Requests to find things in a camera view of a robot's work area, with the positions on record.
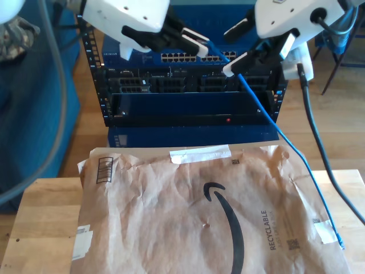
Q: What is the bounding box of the dark grey camera cable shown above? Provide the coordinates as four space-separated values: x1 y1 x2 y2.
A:
0 0 68 206

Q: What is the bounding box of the dark metal chair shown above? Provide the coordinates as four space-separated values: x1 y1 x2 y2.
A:
312 17 365 96

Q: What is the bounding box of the blue network switch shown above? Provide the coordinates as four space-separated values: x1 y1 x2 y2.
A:
102 4 284 67

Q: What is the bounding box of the black rack server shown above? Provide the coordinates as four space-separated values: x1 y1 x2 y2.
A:
104 66 282 94

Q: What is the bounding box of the brown paper mailer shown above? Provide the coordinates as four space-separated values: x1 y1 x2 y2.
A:
70 144 353 274

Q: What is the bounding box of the blue sofa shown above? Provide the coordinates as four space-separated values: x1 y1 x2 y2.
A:
0 0 81 213

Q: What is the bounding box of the blue chassis under rack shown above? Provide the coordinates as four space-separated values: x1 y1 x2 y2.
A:
107 125 280 148

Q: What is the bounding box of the grey blue jacket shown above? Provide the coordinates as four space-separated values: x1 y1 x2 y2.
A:
315 7 360 55

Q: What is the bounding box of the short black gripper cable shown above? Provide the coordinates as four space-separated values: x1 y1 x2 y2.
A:
310 7 359 37

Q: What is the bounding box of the camouflage cloth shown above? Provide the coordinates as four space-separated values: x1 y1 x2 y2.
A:
0 17 41 62

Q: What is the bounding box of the blue network cable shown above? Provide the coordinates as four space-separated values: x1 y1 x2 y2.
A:
205 39 346 251

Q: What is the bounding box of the black rack frame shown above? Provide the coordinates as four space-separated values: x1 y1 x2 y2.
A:
72 11 289 128

